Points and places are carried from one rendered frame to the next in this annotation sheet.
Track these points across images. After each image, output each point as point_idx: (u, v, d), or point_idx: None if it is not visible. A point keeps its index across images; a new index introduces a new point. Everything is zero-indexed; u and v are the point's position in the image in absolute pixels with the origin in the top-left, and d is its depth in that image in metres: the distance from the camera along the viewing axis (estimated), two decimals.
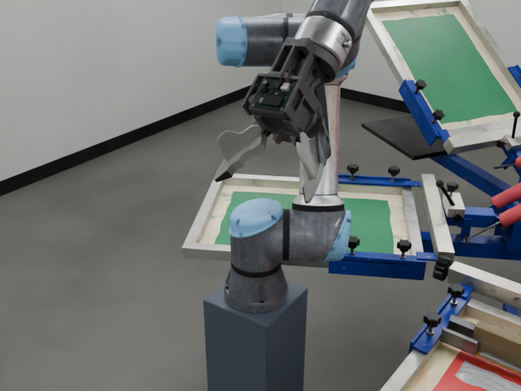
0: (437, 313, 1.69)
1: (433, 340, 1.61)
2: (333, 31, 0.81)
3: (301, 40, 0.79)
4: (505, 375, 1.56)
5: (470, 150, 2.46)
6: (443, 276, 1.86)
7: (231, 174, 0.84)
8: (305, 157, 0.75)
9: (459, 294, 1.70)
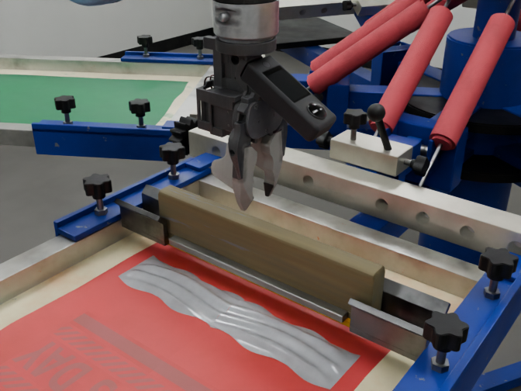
0: (133, 187, 1.03)
1: (100, 220, 0.94)
2: (213, 12, 0.70)
3: (208, 39, 0.74)
4: (208, 275, 0.89)
5: (309, 16, 1.79)
6: (184, 147, 1.19)
7: (270, 184, 0.81)
8: (222, 174, 0.77)
9: (173, 156, 1.03)
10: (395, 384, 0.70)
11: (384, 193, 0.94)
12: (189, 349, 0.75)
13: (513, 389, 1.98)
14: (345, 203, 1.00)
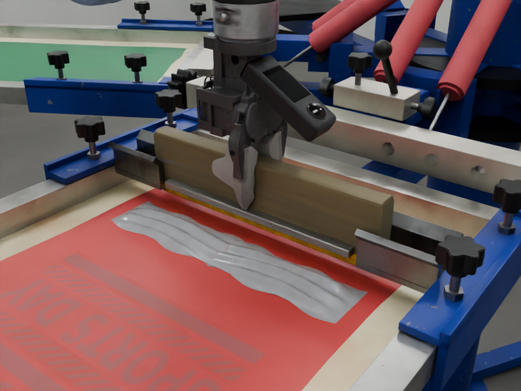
0: (128, 134, 0.98)
1: (92, 164, 0.90)
2: (213, 12, 0.70)
3: (208, 39, 0.74)
4: (205, 219, 0.85)
5: None
6: (181, 100, 1.14)
7: None
8: (222, 174, 0.78)
9: (169, 102, 0.99)
10: None
11: (390, 136, 0.90)
12: (185, 286, 0.71)
13: (519, 368, 1.94)
14: (349, 150, 0.95)
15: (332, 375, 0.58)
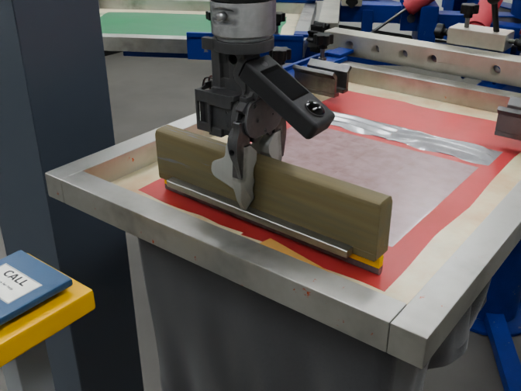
0: (296, 64, 1.32)
1: None
2: (210, 12, 0.70)
3: (206, 39, 0.74)
4: (370, 117, 1.19)
5: None
6: (319, 45, 1.48)
7: None
8: (222, 174, 0.78)
9: (326, 40, 1.33)
10: None
11: (498, 60, 1.24)
12: (378, 149, 1.05)
13: None
14: (463, 74, 1.29)
15: (498, 187, 0.92)
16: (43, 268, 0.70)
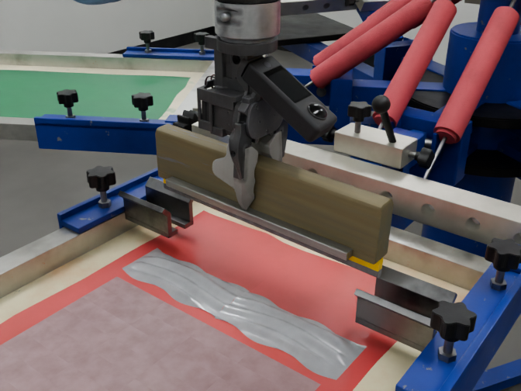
0: (136, 180, 1.02)
1: (104, 212, 0.94)
2: (214, 12, 0.69)
3: (209, 39, 0.74)
4: (212, 268, 0.89)
5: (312, 12, 1.79)
6: None
7: None
8: (222, 174, 0.78)
9: None
10: (401, 375, 0.70)
11: (388, 185, 0.94)
12: (194, 340, 0.75)
13: (516, 386, 1.98)
14: None
15: None
16: None
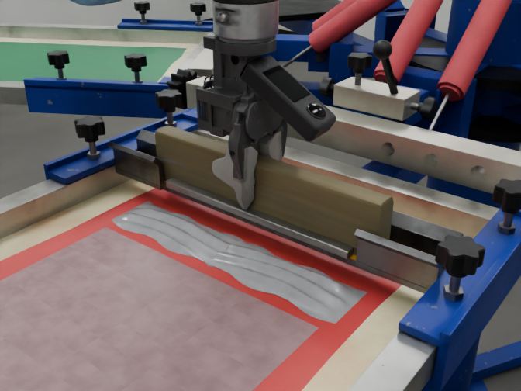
0: (128, 134, 0.98)
1: (92, 164, 0.90)
2: (212, 12, 0.70)
3: (208, 39, 0.74)
4: (205, 219, 0.85)
5: None
6: (181, 100, 1.14)
7: None
8: (222, 174, 0.78)
9: (169, 102, 0.99)
10: None
11: (390, 136, 0.90)
12: (185, 286, 0.71)
13: (519, 368, 1.94)
14: (349, 150, 0.95)
15: (332, 375, 0.58)
16: None
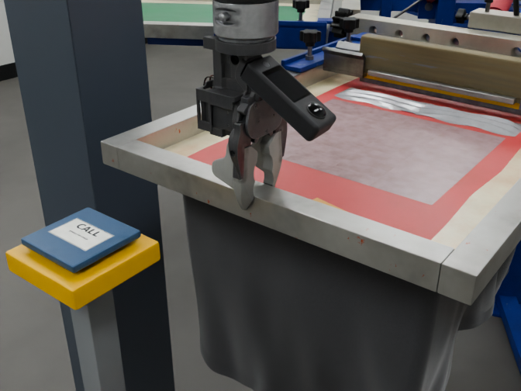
0: (324, 46, 1.38)
1: (312, 62, 1.29)
2: (212, 12, 0.70)
3: (208, 39, 0.74)
4: (398, 95, 1.24)
5: None
6: (343, 30, 1.54)
7: (270, 185, 0.80)
8: (222, 174, 0.78)
9: (352, 24, 1.39)
10: None
11: (518, 42, 1.30)
12: (408, 122, 1.10)
13: None
14: None
15: None
16: (112, 222, 0.76)
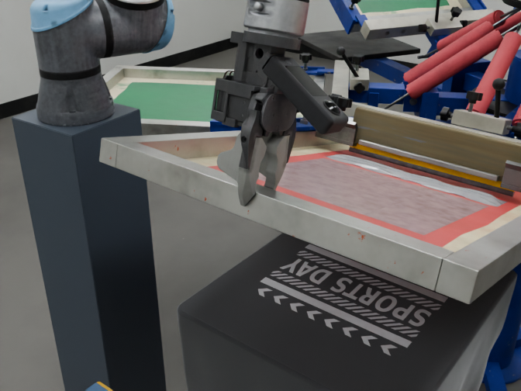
0: None
1: (306, 126, 1.35)
2: (246, 5, 0.74)
3: (236, 35, 0.78)
4: (384, 165, 1.29)
5: (391, 36, 2.25)
6: None
7: (270, 188, 0.81)
8: (227, 166, 0.78)
9: (346, 102, 1.47)
10: None
11: None
12: (397, 183, 1.14)
13: None
14: None
15: (508, 219, 1.01)
16: None
